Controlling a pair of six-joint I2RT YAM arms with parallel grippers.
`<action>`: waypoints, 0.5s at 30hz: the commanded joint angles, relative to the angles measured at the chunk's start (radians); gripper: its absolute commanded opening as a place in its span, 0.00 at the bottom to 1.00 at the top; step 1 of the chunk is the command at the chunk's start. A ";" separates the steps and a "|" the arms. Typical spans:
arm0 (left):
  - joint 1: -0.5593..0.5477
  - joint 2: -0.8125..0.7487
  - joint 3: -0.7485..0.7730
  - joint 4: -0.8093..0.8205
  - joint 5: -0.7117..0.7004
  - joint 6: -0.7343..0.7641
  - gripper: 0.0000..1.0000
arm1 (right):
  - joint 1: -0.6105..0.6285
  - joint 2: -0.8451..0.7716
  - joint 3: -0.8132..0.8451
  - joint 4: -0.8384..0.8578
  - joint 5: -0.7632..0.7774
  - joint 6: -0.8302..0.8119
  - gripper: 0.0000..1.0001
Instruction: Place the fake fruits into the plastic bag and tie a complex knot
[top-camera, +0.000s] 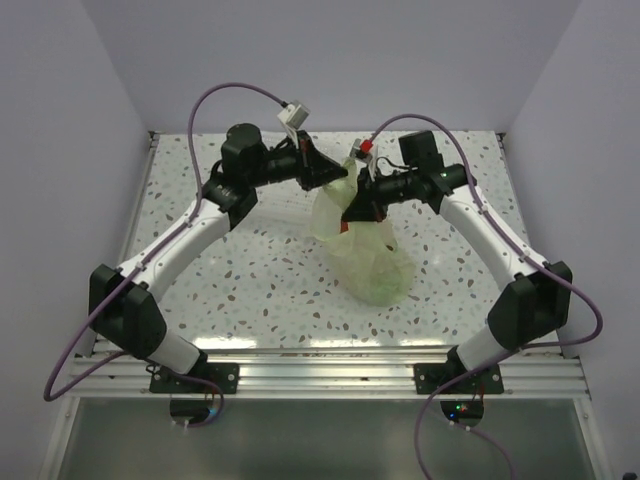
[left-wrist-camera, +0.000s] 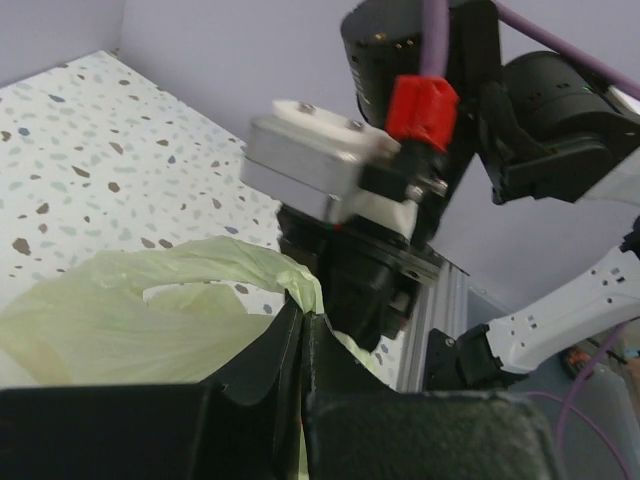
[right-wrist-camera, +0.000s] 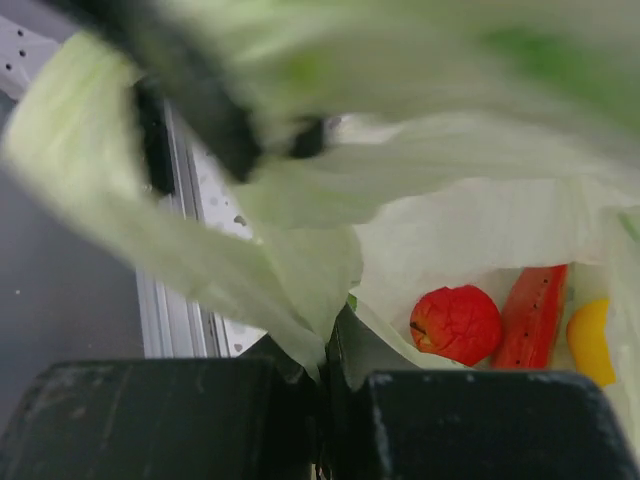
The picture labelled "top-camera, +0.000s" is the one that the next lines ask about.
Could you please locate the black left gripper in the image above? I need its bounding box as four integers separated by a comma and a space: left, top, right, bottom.
247, 130, 348, 191

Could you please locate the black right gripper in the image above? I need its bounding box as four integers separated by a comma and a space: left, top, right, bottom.
342, 164, 418, 223

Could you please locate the light green avocado plastic bag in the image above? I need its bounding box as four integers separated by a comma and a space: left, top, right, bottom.
309, 157, 416, 307

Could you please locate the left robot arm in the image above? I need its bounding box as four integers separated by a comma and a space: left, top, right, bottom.
90, 123, 348, 393

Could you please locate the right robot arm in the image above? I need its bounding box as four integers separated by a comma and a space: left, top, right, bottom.
342, 131, 572, 393

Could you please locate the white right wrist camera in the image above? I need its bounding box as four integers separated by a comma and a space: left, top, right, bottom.
350, 138, 378, 180

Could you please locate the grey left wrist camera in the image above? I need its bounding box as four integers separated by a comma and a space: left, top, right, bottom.
277, 101, 310, 147

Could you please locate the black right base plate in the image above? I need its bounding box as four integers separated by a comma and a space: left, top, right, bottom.
413, 363, 505, 395

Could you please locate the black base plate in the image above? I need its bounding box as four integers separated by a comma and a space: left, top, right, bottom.
145, 362, 240, 394
413, 363, 505, 395

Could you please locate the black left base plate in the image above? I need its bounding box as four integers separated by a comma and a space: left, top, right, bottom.
145, 362, 240, 394

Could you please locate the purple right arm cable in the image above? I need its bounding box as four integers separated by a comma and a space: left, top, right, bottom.
367, 113, 604, 480

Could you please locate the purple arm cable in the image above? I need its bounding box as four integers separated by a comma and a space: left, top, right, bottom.
367, 113, 604, 480
43, 82, 291, 431

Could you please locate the aluminium rail frame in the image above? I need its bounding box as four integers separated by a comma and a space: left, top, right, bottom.
67, 130, 614, 479

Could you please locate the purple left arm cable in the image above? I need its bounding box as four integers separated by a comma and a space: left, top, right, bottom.
43, 82, 291, 431

